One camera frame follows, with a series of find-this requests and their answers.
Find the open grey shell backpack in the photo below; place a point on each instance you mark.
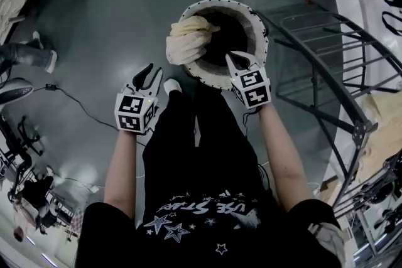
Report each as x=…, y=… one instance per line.
x=15, y=91

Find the person's black trousers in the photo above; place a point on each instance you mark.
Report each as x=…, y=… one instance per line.
x=204, y=150

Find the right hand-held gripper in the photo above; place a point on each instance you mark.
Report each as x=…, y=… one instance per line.
x=251, y=88

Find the black office chair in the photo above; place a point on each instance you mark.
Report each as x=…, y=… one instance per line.
x=25, y=147

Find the person's white left shoe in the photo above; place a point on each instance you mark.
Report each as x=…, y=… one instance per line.
x=172, y=85

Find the person's right forearm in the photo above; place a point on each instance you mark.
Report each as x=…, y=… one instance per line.
x=279, y=160

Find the black star print t-shirt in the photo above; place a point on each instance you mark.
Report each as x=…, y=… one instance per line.
x=204, y=235

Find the cream yellow shirt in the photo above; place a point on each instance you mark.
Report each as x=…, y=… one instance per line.
x=188, y=40

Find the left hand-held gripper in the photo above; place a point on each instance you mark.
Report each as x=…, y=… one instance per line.
x=132, y=111

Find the white woven laundry basket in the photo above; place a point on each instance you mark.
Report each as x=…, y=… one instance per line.
x=254, y=34

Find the person's left forearm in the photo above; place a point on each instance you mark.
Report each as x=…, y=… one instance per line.
x=124, y=166

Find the grey metal drying rack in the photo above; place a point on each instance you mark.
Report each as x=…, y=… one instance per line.
x=362, y=128

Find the checkered floor mat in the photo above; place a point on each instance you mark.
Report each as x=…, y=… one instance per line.
x=76, y=221

